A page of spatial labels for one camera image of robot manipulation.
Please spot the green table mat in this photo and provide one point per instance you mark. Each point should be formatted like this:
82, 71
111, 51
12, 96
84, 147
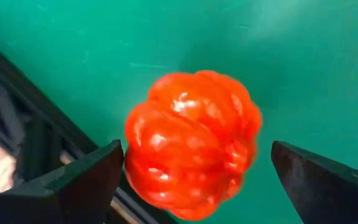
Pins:
291, 62

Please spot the red-orange ribbed pumpkin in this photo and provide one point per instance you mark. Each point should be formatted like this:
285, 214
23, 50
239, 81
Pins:
191, 143

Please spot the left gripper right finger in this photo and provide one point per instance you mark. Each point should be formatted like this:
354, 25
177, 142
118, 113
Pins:
328, 193

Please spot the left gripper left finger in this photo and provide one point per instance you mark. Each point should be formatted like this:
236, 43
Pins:
73, 202

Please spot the black table frame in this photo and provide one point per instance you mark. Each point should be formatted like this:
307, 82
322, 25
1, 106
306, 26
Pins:
17, 93

